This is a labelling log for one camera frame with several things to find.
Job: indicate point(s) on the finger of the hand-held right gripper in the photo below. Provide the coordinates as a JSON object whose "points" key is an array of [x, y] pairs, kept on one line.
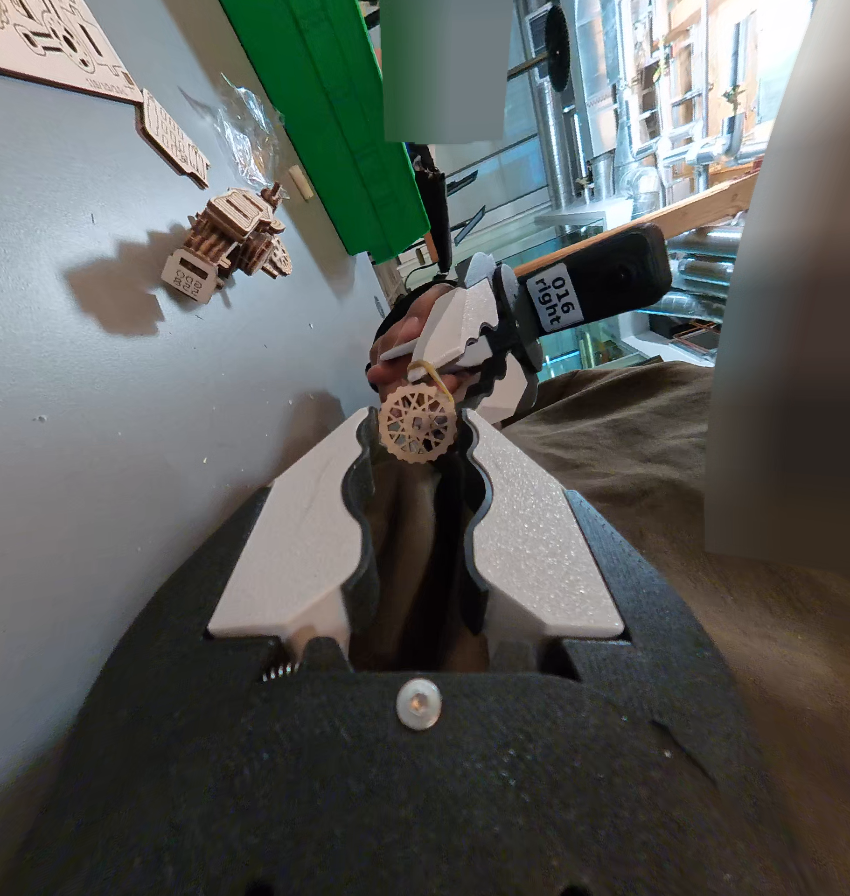
{"points": [[509, 385], [456, 329]]}

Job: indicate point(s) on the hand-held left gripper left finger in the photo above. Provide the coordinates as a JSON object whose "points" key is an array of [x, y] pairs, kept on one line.
{"points": [[285, 560]]}

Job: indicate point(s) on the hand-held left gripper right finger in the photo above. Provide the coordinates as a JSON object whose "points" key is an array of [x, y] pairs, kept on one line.
{"points": [[544, 560]]}

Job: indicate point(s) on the yellow rubber band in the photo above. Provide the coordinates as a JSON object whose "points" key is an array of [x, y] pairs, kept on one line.
{"points": [[432, 378]]}

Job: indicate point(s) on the small wooden gear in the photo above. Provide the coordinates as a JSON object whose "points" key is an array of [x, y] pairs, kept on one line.
{"points": [[397, 441]]}

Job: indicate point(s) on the wooden model car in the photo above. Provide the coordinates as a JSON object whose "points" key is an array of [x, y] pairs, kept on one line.
{"points": [[236, 217]]}

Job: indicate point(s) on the person's right hand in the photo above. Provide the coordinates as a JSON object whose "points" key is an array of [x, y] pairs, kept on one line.
{"points": [[404, 325]]}

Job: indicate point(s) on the slanted wooden beam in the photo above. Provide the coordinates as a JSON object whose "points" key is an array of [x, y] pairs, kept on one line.
{"points": [[705, 203]]}

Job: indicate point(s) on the small white block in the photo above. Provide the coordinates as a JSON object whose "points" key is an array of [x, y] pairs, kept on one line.
{"points": [[300, 183]]}

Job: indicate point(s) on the black floor lamp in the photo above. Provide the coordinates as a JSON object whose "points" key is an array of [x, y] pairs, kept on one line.
{"points": [[556, 42]]}

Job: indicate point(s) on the green plastic bin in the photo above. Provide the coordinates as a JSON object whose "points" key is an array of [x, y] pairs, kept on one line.
{"points": [[327, 105]]}

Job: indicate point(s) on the clear plastic bag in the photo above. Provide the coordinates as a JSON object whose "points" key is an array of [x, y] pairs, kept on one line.
{"points": [[246, 133]]}

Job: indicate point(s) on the small slotted wooden piece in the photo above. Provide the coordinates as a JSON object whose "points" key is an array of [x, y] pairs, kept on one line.
{"points": [[169, 136]]}

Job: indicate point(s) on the wooden puzzle sheet with gear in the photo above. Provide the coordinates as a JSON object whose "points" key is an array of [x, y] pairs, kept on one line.
{"points": [[110, 80]]}

